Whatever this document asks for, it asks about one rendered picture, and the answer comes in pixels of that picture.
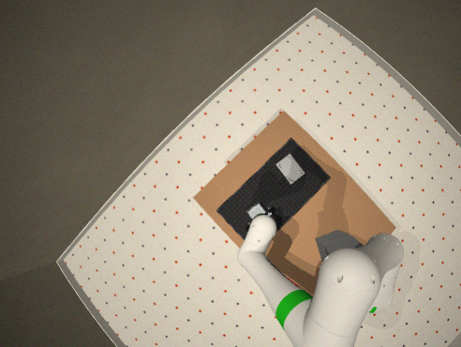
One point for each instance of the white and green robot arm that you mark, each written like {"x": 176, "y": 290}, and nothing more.
{"x": 350, "y": 284}

